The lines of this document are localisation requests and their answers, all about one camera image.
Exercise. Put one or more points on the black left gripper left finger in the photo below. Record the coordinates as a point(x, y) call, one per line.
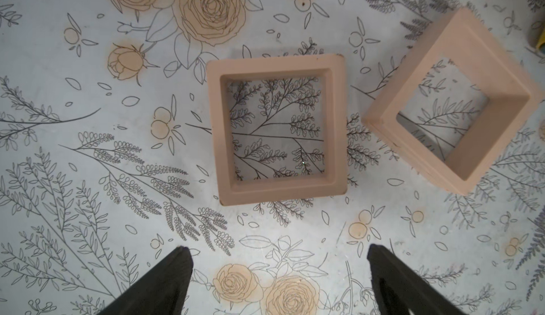
point(162, 290)

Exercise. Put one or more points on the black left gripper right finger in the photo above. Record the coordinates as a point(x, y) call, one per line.
point(399, 290)

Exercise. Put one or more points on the pink square brooch box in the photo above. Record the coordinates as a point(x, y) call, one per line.
point(329, 67)
point(512, 98)

